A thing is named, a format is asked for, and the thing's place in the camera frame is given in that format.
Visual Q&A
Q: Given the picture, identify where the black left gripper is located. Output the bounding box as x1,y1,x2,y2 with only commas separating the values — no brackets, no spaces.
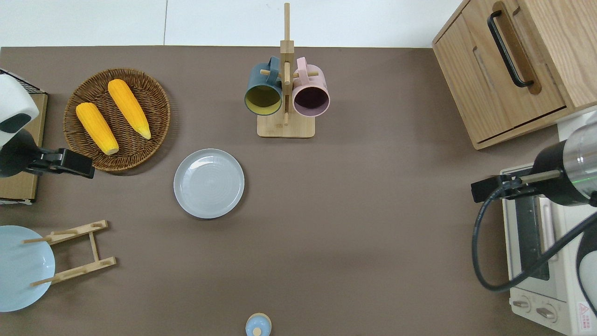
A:
28,147,96,179

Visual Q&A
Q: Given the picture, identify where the brown wicker basket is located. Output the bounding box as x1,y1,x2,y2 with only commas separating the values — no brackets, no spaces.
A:
63,68,171,172

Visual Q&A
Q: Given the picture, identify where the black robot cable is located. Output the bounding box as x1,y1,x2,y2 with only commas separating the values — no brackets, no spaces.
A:
472,187,597,293

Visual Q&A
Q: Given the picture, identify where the teal mug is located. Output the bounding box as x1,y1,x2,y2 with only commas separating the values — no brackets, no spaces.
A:
244,56,284,117

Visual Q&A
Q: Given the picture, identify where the yellow corn cob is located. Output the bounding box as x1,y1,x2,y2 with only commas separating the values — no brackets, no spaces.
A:
76,102,119,155
108,79,152,140

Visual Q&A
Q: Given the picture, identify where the black cabinet handle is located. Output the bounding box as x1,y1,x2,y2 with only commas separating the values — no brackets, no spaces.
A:
487,10,535,89

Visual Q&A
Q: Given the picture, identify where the wooden cabinet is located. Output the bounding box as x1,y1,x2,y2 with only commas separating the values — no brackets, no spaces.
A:
432,0,597,150

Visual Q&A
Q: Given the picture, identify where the light blue plate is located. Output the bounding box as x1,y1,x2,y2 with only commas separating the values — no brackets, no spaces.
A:
0,225,56,312

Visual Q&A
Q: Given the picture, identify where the gray plate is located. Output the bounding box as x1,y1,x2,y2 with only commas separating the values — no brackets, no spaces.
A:
174,148,245,219

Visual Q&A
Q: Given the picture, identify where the wooden mug rack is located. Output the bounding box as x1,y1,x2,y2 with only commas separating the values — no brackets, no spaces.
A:
257,2,320,139

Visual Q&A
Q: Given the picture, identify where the small blue bell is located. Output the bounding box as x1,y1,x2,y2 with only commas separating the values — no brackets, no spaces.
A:
245,313,272,336

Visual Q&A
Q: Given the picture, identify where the cream toaster oven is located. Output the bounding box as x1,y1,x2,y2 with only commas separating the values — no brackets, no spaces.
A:
500,163,597,336

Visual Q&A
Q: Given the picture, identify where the pink mug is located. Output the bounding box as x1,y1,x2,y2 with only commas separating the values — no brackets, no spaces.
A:
292,57,331,117

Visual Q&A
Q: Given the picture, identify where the wooden dish rack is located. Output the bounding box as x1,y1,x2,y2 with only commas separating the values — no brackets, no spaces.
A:
23,220,117,287

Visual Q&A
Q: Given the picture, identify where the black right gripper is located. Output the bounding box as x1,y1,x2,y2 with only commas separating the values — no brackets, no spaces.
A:
471,174,532,204

